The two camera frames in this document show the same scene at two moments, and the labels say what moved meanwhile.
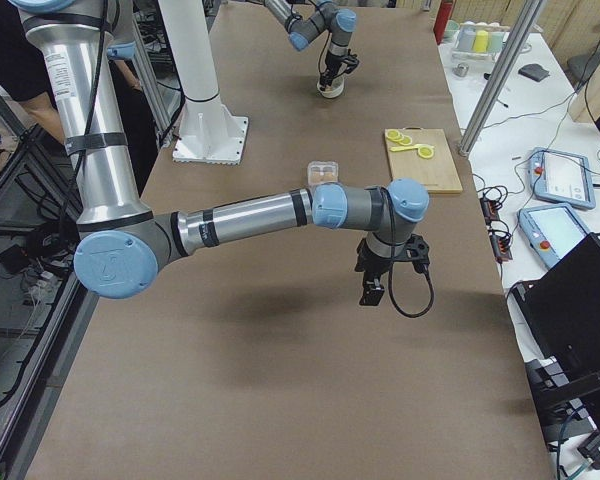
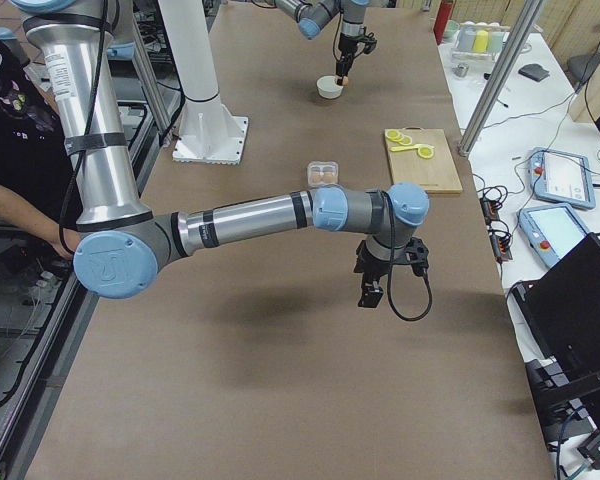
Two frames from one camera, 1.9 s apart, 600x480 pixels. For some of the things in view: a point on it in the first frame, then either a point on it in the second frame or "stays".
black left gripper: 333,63 → 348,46
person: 6,49 → 24,147
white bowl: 337,87 stays
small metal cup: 460,70 stays
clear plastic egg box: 322,171 stays
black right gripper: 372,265 stays
